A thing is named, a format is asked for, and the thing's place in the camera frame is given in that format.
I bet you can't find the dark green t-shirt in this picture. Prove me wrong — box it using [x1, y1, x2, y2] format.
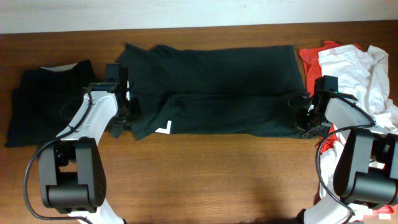
[117, 44, 305, 140]

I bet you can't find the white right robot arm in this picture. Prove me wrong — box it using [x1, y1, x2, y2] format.
[296, 90, 397, 223]

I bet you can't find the red garment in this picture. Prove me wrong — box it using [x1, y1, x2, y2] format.
[298, 40, 343, 152]

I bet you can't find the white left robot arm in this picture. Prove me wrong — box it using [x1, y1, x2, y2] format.
[33, 81, 131, 223]

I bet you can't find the white crumpled t-shirt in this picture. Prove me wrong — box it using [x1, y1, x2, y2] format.
[317, 44, 398, 222]

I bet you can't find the white folded garment underneath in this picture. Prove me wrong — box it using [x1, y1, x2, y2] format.
[41, 63, 78, 72]

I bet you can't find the folded black garment stack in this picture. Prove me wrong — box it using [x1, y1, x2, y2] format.
[5, 60, 95, 148]

